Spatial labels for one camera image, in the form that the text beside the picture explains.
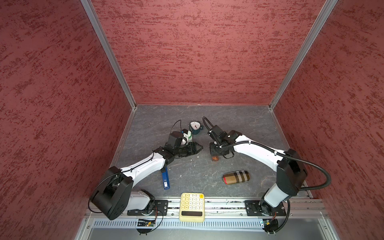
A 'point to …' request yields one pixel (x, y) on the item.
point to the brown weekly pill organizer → (215, 158)
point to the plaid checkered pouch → (236, 177)
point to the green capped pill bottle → (188, 137)
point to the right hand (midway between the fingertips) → (213, 155)
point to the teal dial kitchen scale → (195, 127)
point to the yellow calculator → (192, 208)
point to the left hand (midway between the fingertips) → (200, 151)
